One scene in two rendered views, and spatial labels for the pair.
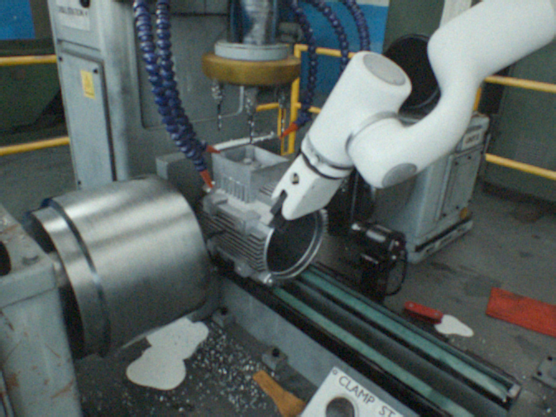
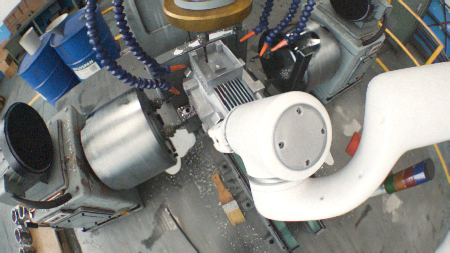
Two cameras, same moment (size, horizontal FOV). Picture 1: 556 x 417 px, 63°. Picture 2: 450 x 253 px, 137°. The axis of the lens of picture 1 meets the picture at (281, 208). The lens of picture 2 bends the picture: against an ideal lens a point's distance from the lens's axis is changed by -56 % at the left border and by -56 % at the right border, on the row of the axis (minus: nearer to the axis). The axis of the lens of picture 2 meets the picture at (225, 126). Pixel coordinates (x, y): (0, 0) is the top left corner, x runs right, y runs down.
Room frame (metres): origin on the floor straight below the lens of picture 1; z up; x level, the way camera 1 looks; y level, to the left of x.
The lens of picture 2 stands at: (0.50, -0.07, 1.52)
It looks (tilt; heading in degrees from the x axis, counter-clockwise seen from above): 65 degrees down; 20
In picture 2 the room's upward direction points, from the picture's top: 5 degrees counter-clockwise
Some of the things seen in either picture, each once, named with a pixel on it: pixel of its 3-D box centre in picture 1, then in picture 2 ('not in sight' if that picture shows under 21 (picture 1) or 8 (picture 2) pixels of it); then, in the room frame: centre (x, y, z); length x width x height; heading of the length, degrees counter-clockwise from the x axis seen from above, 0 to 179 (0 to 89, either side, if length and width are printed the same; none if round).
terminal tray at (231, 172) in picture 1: (250, 173); (215, 67); (0.85, 0.07, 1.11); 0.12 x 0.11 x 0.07; 45
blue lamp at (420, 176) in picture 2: not in sight; (423, 171); (0.66, -0.55, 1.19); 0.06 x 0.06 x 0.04
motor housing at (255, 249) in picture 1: (261, 222); (223, 96); (0.82, 0.04, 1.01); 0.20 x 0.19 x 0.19; 45
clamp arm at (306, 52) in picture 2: (357, 177); (293, 87); (0.83, -0.15, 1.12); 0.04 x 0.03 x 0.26; 45
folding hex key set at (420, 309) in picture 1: (423, 313); not in sight; (0.82, -0.33, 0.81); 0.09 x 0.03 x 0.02; 62
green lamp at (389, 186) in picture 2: not in sight; (394, 182); (0.66, -0.55, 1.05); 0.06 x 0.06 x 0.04
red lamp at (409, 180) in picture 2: not in sight; (413, 175); (0.66, -0.55, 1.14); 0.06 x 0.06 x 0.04
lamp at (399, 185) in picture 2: not in sight; (403, 179); (0.66, -0.55, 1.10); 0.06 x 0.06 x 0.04
